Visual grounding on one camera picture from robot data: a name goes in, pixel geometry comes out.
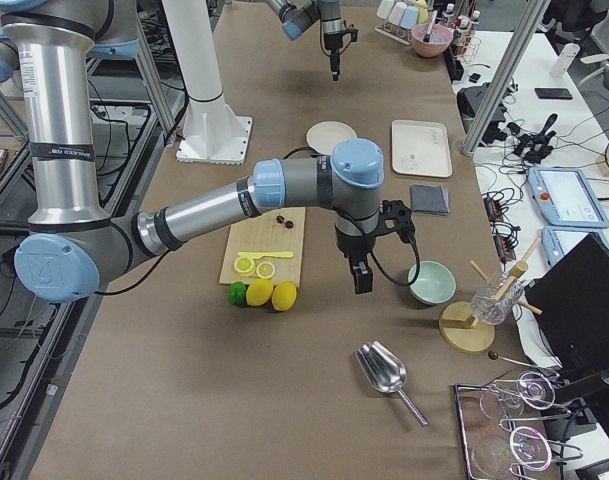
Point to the bamboo cutting board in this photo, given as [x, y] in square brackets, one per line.
[263, 233]

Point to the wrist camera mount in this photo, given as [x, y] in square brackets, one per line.
[396, 217]

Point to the grey folded cloth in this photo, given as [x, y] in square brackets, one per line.
[429, 199]

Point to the black monitor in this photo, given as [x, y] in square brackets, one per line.
[574, 298]

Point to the yellow lemon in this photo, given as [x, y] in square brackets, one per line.
[284, 296]
[259, 292]

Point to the clear glass cup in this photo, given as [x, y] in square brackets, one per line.
[493, 303]

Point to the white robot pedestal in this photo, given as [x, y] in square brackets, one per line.
[212, 132]

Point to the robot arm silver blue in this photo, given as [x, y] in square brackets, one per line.
[296, 20]
[75, 247]

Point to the cream rabbit tray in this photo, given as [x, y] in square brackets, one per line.
[420, 148]

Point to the green lime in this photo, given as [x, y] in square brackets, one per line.
[236, 294]

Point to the aluminium frame post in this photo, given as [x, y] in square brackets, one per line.
[510, 60]

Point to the yellow plastic knife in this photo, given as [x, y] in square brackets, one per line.
[264, 254]

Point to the mint green bowl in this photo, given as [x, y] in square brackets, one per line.
[434, 285]

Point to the pink bowl with ice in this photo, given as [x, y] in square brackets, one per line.
[431, 38]

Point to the metal scoop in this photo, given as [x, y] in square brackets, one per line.
[387, 374]

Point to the wooden cup stand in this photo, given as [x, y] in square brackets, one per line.
[462, 330]

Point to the blue teach pendant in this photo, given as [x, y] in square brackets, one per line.
[558, 241]
[565, 198]

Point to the glass rack tray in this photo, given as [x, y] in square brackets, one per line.
[501, 427]

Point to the black smartphone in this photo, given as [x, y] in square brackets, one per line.
[553, 93]

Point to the pastel cup rack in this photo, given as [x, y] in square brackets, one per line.
[396, 18]

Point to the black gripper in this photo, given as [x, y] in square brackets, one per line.
[352, 244]
[333, 42]

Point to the beige round plate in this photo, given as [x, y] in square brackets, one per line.
[324, 136]

